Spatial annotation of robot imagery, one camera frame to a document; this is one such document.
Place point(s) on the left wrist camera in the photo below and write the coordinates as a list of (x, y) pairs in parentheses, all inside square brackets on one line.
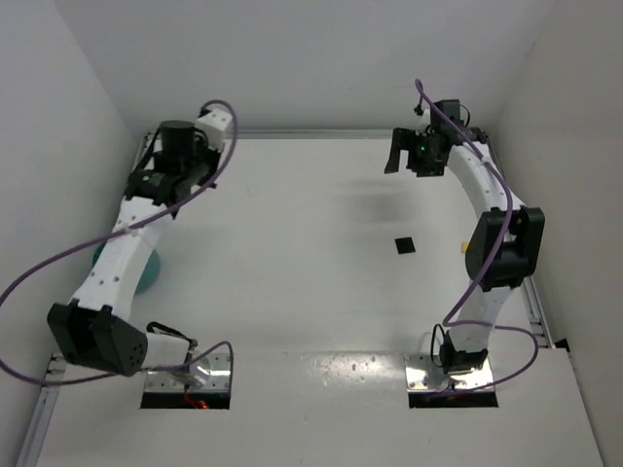
[(216, 125)]

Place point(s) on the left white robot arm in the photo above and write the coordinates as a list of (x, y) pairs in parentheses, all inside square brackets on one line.
[(93, 329)]

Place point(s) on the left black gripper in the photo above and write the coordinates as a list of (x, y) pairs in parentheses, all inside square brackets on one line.
[(196, 174)]

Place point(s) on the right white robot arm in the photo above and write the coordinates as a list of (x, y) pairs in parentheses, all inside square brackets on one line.
[(504, 247)]

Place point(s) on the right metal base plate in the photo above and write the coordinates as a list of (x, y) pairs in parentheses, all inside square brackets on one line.
[(422, 376)]

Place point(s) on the teal divided round container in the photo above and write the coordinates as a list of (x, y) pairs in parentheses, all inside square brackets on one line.
[(150, 272)]

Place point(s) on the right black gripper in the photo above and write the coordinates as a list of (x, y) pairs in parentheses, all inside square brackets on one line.
[(406, 147)]

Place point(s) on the metal base plate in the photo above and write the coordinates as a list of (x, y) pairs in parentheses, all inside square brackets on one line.
[(210, 375), (422, 376)]

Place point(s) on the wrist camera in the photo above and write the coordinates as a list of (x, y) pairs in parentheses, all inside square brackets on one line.
[(424, 121), (216, 125)]

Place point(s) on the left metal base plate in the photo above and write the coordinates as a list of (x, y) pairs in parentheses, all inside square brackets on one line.
[(210, 375)]

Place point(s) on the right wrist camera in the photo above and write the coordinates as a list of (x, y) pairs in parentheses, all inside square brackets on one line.
[(424, 121)]

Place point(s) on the black lego plate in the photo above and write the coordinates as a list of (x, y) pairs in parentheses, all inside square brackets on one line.
[(405, 245)]

